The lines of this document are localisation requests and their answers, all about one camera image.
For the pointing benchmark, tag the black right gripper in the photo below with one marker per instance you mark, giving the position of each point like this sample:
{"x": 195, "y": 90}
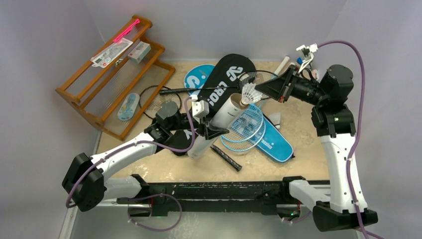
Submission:
{"x": 288, "y": 85}

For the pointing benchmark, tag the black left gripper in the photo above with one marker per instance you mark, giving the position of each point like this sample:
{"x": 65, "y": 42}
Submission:
{"x": 209, "y": 131}

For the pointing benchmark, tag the white shuttlecock tube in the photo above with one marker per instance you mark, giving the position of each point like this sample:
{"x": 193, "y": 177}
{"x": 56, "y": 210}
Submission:
{"x": 218, "y": 125}

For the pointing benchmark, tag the white shuttlecock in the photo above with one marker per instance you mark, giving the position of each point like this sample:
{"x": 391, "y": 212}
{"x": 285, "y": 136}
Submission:
{"x": 275, "y": 119}
{"x": 249, "y": 95}

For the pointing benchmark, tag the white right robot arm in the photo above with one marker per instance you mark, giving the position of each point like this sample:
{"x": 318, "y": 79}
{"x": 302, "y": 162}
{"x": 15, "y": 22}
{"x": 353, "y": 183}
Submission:
{"x": 345, "y": 208}

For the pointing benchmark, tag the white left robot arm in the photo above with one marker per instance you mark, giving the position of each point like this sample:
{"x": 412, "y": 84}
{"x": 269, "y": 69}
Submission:
{"x": 89, "y": 178}

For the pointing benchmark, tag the black badminton racket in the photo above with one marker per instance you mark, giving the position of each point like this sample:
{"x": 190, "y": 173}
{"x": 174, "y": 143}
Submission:
{"x": 257, "y": 77}
{"x": 174, "y": 101}

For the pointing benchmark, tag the light blue badminton racket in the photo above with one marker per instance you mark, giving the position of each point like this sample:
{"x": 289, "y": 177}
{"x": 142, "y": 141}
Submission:
{"x": 250, "y": 125}
{"x": 236, "y": 147}

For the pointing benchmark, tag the black Crossway racket cover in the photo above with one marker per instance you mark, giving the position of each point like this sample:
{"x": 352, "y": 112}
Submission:
{"x": 222, "y": 93}

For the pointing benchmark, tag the blue racket cover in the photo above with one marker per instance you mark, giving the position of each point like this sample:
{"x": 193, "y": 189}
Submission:
{"x": 274, "y": 145}

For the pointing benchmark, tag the blue white plastic packet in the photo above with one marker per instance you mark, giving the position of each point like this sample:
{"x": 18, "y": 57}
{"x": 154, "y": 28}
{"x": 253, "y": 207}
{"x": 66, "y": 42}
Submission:
{"x": 128, "y": 107}

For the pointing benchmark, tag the wooden shelf rack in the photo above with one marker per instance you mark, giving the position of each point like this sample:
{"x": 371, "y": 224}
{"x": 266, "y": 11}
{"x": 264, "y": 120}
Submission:
{"x": 97, "y": 93}

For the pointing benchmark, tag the small white box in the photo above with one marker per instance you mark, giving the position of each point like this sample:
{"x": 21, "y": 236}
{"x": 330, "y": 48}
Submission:
{"x": 139, "y": 52}

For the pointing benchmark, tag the clear stationery packet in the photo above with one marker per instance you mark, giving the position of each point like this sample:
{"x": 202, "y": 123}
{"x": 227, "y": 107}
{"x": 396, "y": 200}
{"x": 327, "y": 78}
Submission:
{"x": 105, "y": 57}

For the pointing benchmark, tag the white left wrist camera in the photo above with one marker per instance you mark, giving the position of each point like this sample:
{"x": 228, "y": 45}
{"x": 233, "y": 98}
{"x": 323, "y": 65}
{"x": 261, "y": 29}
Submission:
{"x": 200, "y": 109}

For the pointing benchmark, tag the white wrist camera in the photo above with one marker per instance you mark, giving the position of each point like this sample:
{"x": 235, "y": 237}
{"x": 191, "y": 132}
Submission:
{"x": 200, "y": 109}
{"x": 306, "y": 53}

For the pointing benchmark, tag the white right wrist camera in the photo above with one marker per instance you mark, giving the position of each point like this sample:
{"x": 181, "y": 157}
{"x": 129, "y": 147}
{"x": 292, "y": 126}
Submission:
{"x": 306, "y": 53}

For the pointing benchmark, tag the black metal base frame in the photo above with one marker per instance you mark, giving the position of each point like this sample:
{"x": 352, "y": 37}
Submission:
{"x": 238, "y": 197}

